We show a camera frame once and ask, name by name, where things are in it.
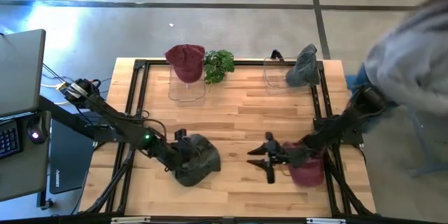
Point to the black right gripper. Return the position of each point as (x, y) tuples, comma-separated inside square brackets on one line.
[(276, 155)]

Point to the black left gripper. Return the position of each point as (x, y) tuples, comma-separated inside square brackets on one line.
[(182, 154)]

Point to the green baseball cap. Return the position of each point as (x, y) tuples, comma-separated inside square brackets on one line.
[(304, 70), (206, 161)]

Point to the maroon baseball cap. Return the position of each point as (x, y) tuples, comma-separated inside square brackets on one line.
[(185, 63), (309, 175)]

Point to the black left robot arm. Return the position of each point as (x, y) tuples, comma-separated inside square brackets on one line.
[(115, 122)]

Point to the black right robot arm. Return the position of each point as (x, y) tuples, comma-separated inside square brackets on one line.
[(336, 129)]

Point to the clear acrylic hat stand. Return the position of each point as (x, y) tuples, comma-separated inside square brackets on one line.
[(187, 92), (274, 77)]

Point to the white label strip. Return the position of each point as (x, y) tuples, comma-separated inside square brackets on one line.
[(325, 221), (130, 220)]

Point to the green artificial plant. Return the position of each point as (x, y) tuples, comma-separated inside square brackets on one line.
[(218, 66)]

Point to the black laptop below table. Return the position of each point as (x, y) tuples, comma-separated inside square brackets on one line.
[(68, 168)]

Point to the black desk support beam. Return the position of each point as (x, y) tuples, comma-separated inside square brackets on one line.
[(59, 113)]

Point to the black desk caster foot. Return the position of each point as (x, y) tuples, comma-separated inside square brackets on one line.
[(45, 203)]

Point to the black computer mouse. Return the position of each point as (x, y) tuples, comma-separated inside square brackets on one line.
[(35, 133)]

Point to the grey side desk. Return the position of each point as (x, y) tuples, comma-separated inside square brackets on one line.
[(24, 171)]

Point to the black keyboard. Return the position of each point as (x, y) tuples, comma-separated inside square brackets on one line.
[(7, 140)]

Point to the grey laptop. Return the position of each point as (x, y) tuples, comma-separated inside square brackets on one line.
[(21, 73)]

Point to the person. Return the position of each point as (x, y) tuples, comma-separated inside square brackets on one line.
[(413, 59)]

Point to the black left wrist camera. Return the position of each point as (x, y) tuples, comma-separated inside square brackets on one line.
[(180, 134)]

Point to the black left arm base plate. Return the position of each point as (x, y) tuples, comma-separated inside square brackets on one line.
[(101, 137)]

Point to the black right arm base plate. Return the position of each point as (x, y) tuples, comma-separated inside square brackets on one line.
[(353, 138)]

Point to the black aluminium table frame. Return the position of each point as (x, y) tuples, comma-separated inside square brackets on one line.
[(245, 62)]

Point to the grey metal table frame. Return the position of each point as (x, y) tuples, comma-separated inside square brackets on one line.
[(425, 154)]

